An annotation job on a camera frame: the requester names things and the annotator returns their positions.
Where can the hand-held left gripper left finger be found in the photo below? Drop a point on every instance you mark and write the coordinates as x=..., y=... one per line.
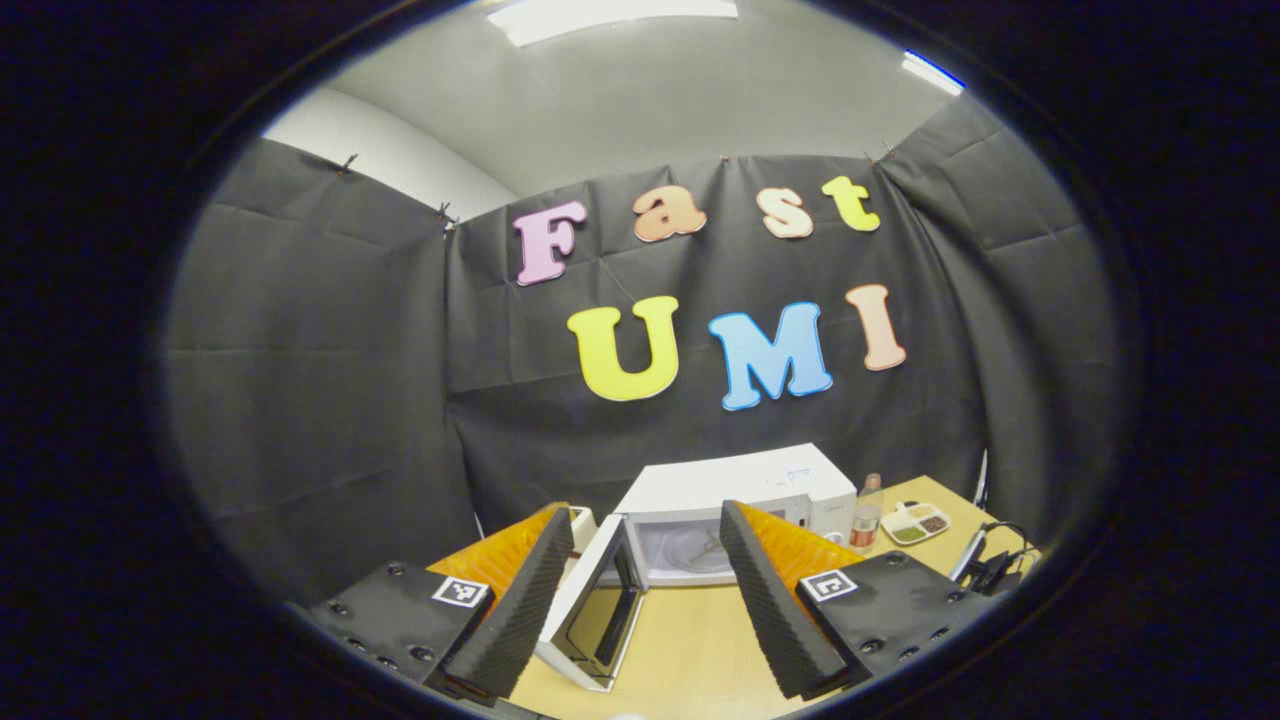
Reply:
x=520, y=610

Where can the clear bottle with red label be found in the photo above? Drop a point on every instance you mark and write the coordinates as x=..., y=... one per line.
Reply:
x=866, y=520

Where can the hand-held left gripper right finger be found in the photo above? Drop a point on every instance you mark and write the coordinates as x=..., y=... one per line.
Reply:
x=770, y=610

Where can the long ceiling light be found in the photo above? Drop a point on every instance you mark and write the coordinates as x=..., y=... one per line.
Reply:
x=932, y=72
x=610, y=15

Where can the black backdrop cloth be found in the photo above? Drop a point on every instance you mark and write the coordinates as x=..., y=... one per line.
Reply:
x=320, y=400

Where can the white divided grain dish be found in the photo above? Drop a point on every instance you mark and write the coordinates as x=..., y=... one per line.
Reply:
x=915, y=524

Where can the white microwave oven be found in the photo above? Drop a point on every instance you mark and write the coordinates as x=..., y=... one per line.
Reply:
x=730, y=480

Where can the white toaster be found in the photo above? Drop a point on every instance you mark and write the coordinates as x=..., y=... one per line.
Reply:
x=585, y=525

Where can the small metal clip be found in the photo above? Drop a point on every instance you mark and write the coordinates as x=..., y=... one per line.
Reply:
x=347, y=162
x=447, y=216

